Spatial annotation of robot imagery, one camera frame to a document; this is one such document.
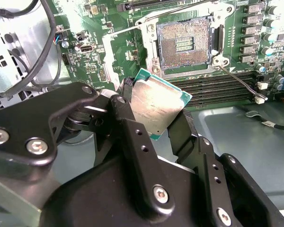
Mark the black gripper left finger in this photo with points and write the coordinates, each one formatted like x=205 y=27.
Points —
x=26 y=123

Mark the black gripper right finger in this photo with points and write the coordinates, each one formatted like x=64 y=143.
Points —
x=206 y=165

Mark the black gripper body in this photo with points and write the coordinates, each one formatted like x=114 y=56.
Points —
x=97 y=201

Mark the silver green CPU chip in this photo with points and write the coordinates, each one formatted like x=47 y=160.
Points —
x=156 y=104

